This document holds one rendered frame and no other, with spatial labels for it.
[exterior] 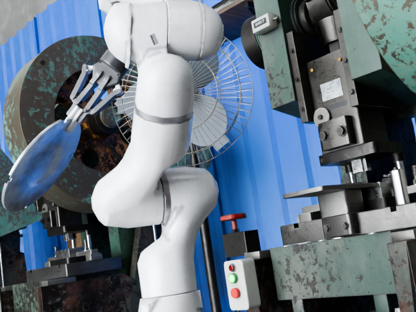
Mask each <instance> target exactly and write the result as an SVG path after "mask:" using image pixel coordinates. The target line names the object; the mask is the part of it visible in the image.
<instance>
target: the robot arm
mask: <svg viewBox="0 0 416 312"><path fill-rule="evenodd" d="M98 4H99V9H100V10H102V11H103V12H104V13H106V14H107V16H106V19H105V24H104V28H103V30H104V36H105V41H106V44H107V46H108V49H109V50H106V52H105V53H104V55H103V56H102V57H101V58H100V60H99V62H98V63H96V64H94V65H93V66H88V65H86V64H83V65H82V73H81V75H80V77H79V79H78V81H77V83H76V85H75V87H74V89H73V91H72V93H71V96H70V99H71V100H72V101H73V105H72V106H71V107H70V109H69V110H68V111H67V113H66V114H67V115H68V117H71V118H74V119H73V120H72V121H71V122H70V124H69V126H68V127H67V128H66V130H65V131H66V132H68V133H69V134H71V132H73V130H74V128H75V127H76V126H77V124H78V123H79V124H82V123H83V122H84V120H85V119H86V117H87V116H88V115H94V116H97V115H98V114H99V113H100V112H101V111H102V110H104V109H105V108H106V107H107V106H108V105H109V104H110V103H111V102H112V101H113V100H114V99H115V98H117V97H120V96H122V95H123V94H124V92H123V91H122V90H121V87H120V83H121V79H122V78H123V77H124V76H125V74H126V73H127V72H128V70H129V69H130V68H131V66H130V64H131V63H133V64H137V70H138V79H137V88H136V97H135V102H134V116H133V123H132V134H131V142H130V144H129V146H128V149H127V151H126V153H125V155H124V157H123V159H122V160H121V161H120V163H119V164H118V166H117V167H116V168H114V169H113V170H112V171H110V172H109V173H108V174H107V175H106V176H104V177H103V178H102V179H101V180H100V181H99V182H98V183H97V185H96V186H95V189H94V192H93V194H92V198H91V199H92V209H93V211H94V213H95V215H96V216H97V219H98V220H99V221H100V222H101V223H102V224H104V226H110V227H122V228H134V227H144V226H149V225H159V224H162V234H161V236H160V238H159V239H158V240H157V241H155V242H154V243H152V244H151V245H150V246H148V247H147V248H146V249H145V250H143V252H141V255H140V257H139V261H138V263H137V265H138V271H139V280H140V285H141V294H142V298H141V299H140V303H139V311H138V312H202V311H201V308H202V300H201V293H200V290H198V289H197V283H196V272H195V266H194V249H195V242H196V238H197V234H198V231H199V229H200V227H201V225H202V224H203V222H204V221H205V219H206V218H207V216H208V215H209V214H210V213H211V212H212V211H213V210H214V209H215V207H216V205H217V199H218V195H219V188H218V184H217V182H216V180H215V179H214V177H213V176H212V175H211V174H210V172H209V171H207V170H206V169H205V168H194V167H174V168H170V167H171V166H173V165H174V164H176V163H177V162H179V161H180V160H181V159H182V158H183V157H184V156H185V155H186V154H187V152H188V149H189V146H190V141H191V131H192V125H193V114H194V112H193V103H194V87H193V71H192V68H191V66H190V64H189V63H188V62H187V61H202V60H206V59H212V58H214V56H215V55H216V54H217V52H218V51H219V49H220V47H221V46H222V41H223V36H224V33H223V23H222V21H221V18H220V16H219V14H218V13H217V12H216V11H215V10H213V8H211V7H209V6H208V5H206V4H204V3H202V1H201V0H197V2H196V1H192V0H98ZM92 71H93V73H92V79H91V80H90V82H89V84H88V85H87V86H86V88H85V89H84V90H83V91H82V89H83V87H84V85H85V83H86V80H87V78H88V76H89V74H90V73H91V72H92ZM98 85H99V86H98ZM97 87H98V89H97V91H96V92H95V94H94V95H93V97H92V98H91V99H90V101H89V102H88V104H87V105H86V107H85V108H83V110H82V109H81V105H82V104H83V102H85V100H86V99H87V98H88V96H89V95H90V94H91V93H92V92H93V90H94V89H95V88H97ZM113 87H115V88H114V89H113V91H112V92H111V93H110V94H109V95H107V96H106V97H105V98H104V99H103V100H102V101H101V102H100V103H99V104H98V105H97V106H96V104H97V103H98V102H99V100H100V99H101V97H102V96H103V94H104V93H106V91H107V90H108V89H111V88H113ZM81 91H82V92H81ZM68 117H67V118H68Z"/></svg>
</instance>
